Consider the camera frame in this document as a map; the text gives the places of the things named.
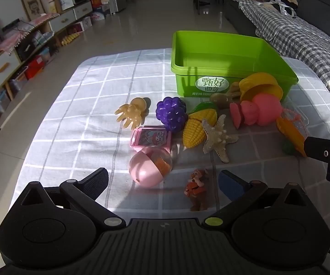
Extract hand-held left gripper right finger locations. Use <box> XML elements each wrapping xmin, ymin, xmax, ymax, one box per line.
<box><xmin>203</xmin><ymin>170</ymin><xmax>311</xmax><ymax>231</ymax></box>

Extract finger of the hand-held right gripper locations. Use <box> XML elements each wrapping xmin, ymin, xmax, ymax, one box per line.
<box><xmin>305</xmin><ymin>136</ymin><xmax>330</xmax><ymax>184</ymax></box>

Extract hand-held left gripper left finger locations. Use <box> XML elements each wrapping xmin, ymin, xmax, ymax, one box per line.
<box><xmin>19</xmin><ymin>168</ymin><xmax>127</xmax><ymax>230</ymax></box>

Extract orange toy carrot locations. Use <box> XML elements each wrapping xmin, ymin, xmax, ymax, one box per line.
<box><xmin>276</xmin><ymin>116</ymin><xmax>308</xmax><ymax>158</ymax></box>

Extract clear plastic lens case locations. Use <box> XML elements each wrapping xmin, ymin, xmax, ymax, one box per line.
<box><xmin>282</xmin><ymin>97</ymin><xmax>310</xmax><ymax>138</ymax></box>

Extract orange tiger figurine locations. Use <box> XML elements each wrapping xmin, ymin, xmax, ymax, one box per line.
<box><xmin>184</xmin><ymin>169</ymin><xmax>209</xmax><ymax>212</ymax></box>

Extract pink bead string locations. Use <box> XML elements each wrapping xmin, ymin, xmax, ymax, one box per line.
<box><xmin>281</xmin><ymin>107</ymin><xmax>303</xmax><ymax>124</ymax></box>

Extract cream starfish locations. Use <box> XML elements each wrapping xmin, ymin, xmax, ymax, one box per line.
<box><xmin>202</xmin><ymin>115</ymin><xmax>239</xmax><ymax>164</ymax></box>

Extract pink capsule egg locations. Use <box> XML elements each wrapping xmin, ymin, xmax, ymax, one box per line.
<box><xmin>129</xmin><ymin>146</ymin><xmax>173</xmax><ymax>188</ymax></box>

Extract pink toy pig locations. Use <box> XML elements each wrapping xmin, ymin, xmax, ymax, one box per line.
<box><xmin>241</xmin><ymin>93</ymin><xmax>283</xmax><ymax>127</ymax></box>

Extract pink toy food slice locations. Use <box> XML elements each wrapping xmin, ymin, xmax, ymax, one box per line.
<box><xmin>229</xmin><ymin>102</ymin><xmax>243</xmax><ymax>129</ymax></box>

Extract pink card box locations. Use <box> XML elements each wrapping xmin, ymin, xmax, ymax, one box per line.
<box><xmin>130</xmin><ymin>126</ymin><xmax>172</xmax><ymax>154</ymax></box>

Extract yellow toy pot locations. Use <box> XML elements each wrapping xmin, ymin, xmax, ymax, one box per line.
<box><xmin>239</xmin><ymin>73</ymin><xmax>283</xmax><ymax>104</ymax></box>

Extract green plastic bin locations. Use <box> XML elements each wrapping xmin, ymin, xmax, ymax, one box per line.
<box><xmin>171</xmin><ymin>30</ymin><xmax>299</xmax><ymax>102</ymax></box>

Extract yellow toy corn half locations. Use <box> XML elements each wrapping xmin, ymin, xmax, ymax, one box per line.
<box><xmin>183</xmin><ymin>119</ymin><xmax>207</xmax><ymax>150</ymax></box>

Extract toy corn half green husk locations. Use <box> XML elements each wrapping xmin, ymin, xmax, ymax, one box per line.
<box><xmin>188</xmin><ymin>102</ymin><xmax>218</xmax><ymax>122</ymax></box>

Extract brown toy mushroom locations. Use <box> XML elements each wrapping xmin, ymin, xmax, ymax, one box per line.
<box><xmin>210</xmin><ymin>82</ymin><xmax>241</xmax><ymax>109</ymax></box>

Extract grey grid tablecloth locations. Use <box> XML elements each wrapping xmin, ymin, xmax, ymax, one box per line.
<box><xmin>13</xmin><ymin>47</ymin><xmax>330</xmax><ymax>253</ymax></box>

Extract purple toy grapes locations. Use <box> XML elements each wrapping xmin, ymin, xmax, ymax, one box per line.
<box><xmin>156</xmin><ymin>96</ymin><xmax>189</xmax><ymax>132</ymax></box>

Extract checkered blanket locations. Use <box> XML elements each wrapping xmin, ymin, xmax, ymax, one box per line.
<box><xmin>226</xmin><ymin>0</ymin><xmax>330</xmax><ymax>118</ymax></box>

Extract red storage box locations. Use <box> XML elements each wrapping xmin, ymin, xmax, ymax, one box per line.
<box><xmin>25</xmin><ymin>56</ymin><xmax>44</xmax><ymax>79</ymax></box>

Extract white ribbon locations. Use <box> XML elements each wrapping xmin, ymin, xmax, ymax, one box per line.
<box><xmin>255</xmin><ymin>0</ymin><xmax>297</xmax><ymax>18</ymax></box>

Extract dark grey sofa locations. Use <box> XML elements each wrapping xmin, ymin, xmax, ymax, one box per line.
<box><xmin>225</xmin><ymin>0</ymin><xmax>330</xmax><ymax>49</ymax></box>

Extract row of yellow toys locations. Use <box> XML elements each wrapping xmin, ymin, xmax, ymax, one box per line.
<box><xmin>61</xmin><ymin>33</ymin><xmax>79</xmax><ymax>46</ymax></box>

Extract white wooden media cabinet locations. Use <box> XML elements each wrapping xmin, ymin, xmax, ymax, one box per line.
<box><xmin>0</xmin><ymin>1</ymin><xmax>94</xmax><ymax>127</ymax></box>

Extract white patterned box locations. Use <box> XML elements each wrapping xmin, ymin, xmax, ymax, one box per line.
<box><xmin>75</xmin><ymin>17</ymin><xmax>92</xmax><ymax>33</ymax></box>

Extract pink lace cloth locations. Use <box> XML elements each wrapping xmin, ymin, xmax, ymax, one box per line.
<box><xmin>0</xmin><ymin>13</ymin><xmax>61</xmax><ymax>55</ymax></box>

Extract white red floor box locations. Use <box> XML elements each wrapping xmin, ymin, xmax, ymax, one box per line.
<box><xmin>92</xmin><ymin>4</ymin><xmax>111</xmax><ymax>22</ymax></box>

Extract framed cartoon picture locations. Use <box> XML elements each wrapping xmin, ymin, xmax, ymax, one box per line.
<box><xmin>21</xmin><ymin>0</ymin><xmax>44</xmax><ymax>22</ymax></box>

